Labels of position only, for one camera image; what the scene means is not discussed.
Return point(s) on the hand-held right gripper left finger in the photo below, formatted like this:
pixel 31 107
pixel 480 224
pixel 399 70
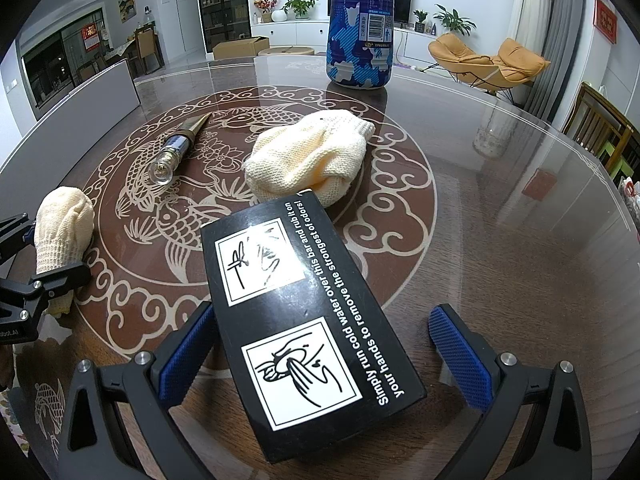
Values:
pixel 187 350

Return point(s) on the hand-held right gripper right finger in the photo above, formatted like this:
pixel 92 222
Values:
pixel 460 355

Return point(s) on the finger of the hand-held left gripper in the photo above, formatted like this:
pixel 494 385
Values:
pixel 62 280
pixel 15 235

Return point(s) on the cream knitted glove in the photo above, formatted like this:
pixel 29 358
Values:
pixel 305 155
pixel 62 230

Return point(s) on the black box with white pictures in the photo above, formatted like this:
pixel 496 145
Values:
pixel 300 320

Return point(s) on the white cardboard box container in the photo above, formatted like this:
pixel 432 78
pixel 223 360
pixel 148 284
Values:
pixel 85 100

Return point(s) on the brown tube with clear cap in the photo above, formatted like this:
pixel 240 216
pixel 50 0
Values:
pixel 177 152

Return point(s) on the dark window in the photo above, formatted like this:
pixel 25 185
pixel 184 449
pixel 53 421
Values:
pixel 50 67

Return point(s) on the dark wooden dining chair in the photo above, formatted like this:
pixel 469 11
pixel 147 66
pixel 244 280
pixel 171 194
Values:
pixel 90 67

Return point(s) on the dining table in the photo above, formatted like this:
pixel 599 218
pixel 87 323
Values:
pixel 120 50

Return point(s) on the red window sign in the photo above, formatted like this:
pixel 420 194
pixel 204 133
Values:
pixel 91 36

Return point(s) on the tan backed dining chair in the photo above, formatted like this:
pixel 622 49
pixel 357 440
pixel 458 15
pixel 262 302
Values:
pixel 148 47

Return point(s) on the pile of small packets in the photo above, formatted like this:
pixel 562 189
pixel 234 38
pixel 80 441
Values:
pixel 631 192

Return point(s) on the green stool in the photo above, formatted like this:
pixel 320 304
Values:
pixel 611 151

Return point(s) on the white door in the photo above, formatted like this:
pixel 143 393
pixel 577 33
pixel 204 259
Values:
pixel 189 10

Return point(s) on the brown cardboard box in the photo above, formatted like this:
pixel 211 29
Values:
pixel 240 47

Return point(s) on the yellow lounge chair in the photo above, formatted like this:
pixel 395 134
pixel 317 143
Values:
pixel 462 57
pixel 522 62

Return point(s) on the dark glass display cabinet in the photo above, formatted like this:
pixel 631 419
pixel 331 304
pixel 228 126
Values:
pixel 222 0

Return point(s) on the round beige floor cushion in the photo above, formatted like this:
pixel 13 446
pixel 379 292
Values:
pixel 287 50

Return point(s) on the grey curtain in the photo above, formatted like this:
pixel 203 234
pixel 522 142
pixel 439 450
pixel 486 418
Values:
pixel 555 50

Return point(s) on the white television cabinet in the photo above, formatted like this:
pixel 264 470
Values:
pixel 295 32

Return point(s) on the leafy potted plant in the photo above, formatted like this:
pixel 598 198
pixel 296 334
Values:
pixel 454 17

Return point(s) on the small dark potted plant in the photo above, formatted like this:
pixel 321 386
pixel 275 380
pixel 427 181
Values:
pixel 421 19

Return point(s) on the red flower bouquet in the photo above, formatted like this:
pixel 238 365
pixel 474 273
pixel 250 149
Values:
pixel 265 2

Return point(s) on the white round vase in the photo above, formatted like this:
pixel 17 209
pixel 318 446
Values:
pixel 280 16

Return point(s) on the large blue patterned bottle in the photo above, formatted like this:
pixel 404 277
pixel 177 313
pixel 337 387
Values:
pixel 360 25

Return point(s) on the black flat television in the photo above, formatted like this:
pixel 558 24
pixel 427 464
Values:
pixel 404 4

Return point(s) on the white standing air conditioner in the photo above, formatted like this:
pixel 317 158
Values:
pixel 532 5

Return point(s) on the green potted plant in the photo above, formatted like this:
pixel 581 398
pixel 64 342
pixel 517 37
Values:
pixel 300 4

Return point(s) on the framed wall painting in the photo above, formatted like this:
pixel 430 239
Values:
pixel 127 3

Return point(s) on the red wall hanging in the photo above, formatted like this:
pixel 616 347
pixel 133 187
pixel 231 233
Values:
pixel 605 20

